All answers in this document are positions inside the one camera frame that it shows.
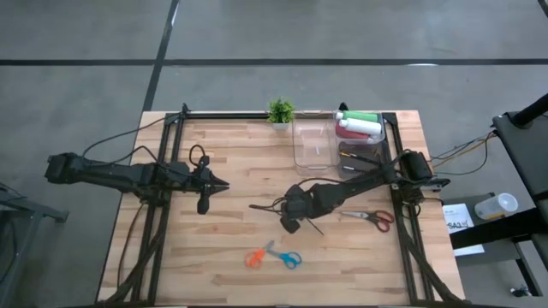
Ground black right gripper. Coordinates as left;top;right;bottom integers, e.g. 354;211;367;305
280;184;334;235

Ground clear plastic bin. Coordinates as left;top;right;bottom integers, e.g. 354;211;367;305
292;110;343;176

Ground coloured wire bundle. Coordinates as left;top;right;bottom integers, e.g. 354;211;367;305
427;130;500;176

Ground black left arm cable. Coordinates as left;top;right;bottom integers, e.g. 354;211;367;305
81;117;207;173

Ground white paint bottle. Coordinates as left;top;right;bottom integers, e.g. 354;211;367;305
337;117;384;137

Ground blue handled scissors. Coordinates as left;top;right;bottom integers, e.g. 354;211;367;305
265;246;303;271

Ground white paper sheet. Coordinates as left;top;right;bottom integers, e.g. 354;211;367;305
443;203;486;258

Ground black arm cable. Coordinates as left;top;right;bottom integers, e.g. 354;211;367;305
248;176;344;216
81;117;207;173

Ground small potted green plant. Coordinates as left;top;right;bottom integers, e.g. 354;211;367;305
266;98;296;132

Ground clear plastic jar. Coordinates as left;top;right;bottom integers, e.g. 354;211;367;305
473;192;520;222

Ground black side cart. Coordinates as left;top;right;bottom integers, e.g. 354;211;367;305
443;92;548;299

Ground grey metal stand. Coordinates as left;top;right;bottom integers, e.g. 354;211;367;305
0;186;70;308

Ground green paint bottle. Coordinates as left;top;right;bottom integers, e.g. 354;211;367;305
336;110;380;123

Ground small black floor object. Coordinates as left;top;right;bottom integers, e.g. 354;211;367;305
509;284;533;299

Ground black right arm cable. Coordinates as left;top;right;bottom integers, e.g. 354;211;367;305
248;176;344;216

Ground grey translucent plastic bin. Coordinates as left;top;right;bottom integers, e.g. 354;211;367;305
332;109;391;180

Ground red paint bottle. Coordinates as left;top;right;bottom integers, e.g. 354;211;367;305
335;124;374;141

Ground orange handled scissors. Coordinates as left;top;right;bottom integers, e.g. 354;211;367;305
244;240;276;270

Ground black aluminium rig frame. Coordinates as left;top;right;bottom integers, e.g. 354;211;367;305
97;102;466;307

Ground brown cable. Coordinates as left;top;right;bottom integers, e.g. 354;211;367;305
116;200;146;288

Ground dark red handled scissors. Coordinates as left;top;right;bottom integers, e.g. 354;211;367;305
340;209;396;234

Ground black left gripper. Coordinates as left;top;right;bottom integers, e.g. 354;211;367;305
164;156;230;216

